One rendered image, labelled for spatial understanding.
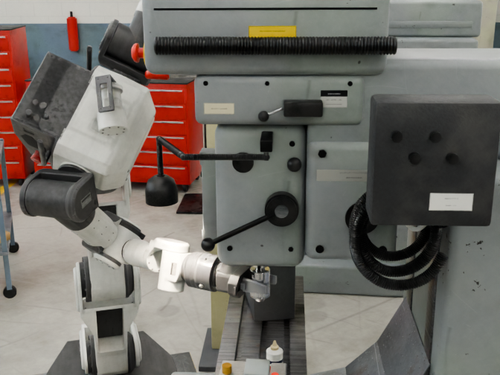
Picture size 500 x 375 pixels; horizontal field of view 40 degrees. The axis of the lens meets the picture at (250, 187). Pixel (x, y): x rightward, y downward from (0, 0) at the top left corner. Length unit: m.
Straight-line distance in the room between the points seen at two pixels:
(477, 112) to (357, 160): 0.33
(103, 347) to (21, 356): 1.59
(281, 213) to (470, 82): 0.45
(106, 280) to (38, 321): 2.11
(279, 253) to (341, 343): 2.40
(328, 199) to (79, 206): 0.59
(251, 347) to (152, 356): 0.82
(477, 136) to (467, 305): 0.40
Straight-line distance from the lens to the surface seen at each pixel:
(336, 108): 1.36
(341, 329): 3.97
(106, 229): 1.82
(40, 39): 11.15
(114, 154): 1.69
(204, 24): 1.34
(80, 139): 1.70
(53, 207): 1.66
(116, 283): 2.15
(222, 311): 3.60
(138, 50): 1.49
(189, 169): 6.21
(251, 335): 1.94
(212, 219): 1.54
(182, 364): 2.89
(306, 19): 1.33
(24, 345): 4.00
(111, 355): 2.37
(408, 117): 1.12
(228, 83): 1.36
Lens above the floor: 1.92
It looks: 17 degrees down
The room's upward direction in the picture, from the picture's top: straight up
